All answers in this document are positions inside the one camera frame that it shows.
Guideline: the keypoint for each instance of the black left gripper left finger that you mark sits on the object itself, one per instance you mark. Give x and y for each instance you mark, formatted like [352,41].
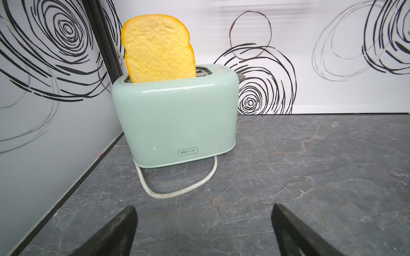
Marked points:
[113,239]

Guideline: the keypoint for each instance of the black corner frame post left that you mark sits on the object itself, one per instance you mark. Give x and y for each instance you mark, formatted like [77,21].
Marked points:
[99,24]

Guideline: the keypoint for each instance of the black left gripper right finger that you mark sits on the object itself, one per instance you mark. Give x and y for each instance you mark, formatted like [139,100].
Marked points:
[296,238]

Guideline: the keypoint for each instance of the mint green toaster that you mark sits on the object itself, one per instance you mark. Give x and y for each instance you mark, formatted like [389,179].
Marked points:
[178,121]

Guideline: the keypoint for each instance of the yellow toast slice front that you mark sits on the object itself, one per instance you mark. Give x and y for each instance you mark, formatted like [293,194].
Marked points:
[157,49]

